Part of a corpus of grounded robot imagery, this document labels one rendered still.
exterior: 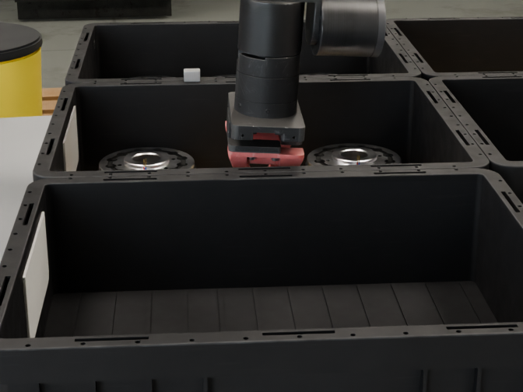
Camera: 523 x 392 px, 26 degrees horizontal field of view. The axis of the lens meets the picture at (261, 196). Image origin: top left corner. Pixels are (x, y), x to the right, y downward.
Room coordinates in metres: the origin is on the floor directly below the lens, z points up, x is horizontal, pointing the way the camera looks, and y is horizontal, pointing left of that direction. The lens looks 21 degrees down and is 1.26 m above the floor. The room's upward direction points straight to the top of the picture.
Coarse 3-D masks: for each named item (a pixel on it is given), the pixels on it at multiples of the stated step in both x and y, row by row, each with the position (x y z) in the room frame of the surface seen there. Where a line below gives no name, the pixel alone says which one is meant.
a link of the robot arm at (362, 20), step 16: (336, 0) 0.99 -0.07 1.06; (352, 0) 0.99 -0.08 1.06; (368, 0) 0.99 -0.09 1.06; (336, 16) 0.97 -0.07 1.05; (352, 16) 0.98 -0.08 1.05; (368, 16) 0.98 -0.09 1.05; (384, 16) 0.98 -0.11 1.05; (320, 32) 0.98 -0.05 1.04; (336, 32) 0.97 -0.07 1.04; (352, 32) 0.97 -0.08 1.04; (368, 32) 0.98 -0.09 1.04; (384, 32) 0.98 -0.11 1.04; (320, 48) 0.98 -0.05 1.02; (336, 48) 0.98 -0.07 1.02; (352, 48) 0.98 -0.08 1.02; (368, 48) 0.98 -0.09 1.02
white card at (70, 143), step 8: (72, 112) 1.13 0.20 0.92; (72, 120) 1.11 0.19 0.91; (72, 128) 1.11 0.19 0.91; (72, 136) 1.10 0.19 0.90; (64, 144) 1.03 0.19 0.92; (72, 144) 1.10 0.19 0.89; (64, 152) 1.03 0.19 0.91; (72, 152) 1.09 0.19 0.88; (64, 160) 1.03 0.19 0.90; (72, 160) 1.09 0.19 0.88; (64, 168) 1.03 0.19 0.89; (72, 168) 1.08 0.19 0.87
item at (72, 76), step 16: (80, 48) 1.35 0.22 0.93; (400, 48) 1.35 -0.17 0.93; (80, 64) 1.28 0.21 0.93; (400, 64) 1.29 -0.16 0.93; (80, 80) 1.21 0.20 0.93; (96, 80) 1.21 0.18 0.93; (112, 80) 1.21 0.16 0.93; (128, 80) 1.21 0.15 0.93; (144, 80) 1.21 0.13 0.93; (160, 80) 1.21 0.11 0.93; (176, 80) 1.21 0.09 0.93; (208, 80) 1.21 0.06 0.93
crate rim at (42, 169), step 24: (72, 96) 1.15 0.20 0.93; (432, 96) 1.15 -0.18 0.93; (456, 120) 1.06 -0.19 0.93; (48, 144) 0.99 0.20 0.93; (456, 144) 1.00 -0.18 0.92; (48, 168) 0.92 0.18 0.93; (216, 168) 0.92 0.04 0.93; (240, 168) 0.92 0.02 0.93; (264, 168) 0.92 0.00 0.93; (288, 168) 0.92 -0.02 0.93; (312, 168) 0.92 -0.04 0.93; (336, 168) 0.92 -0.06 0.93; (360, 168) 0.92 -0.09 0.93; (384, 168) 0.92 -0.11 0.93; (408, 168) 0.92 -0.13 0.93; (432, 168) 0.92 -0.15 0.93; (456, 168) 0.92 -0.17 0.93
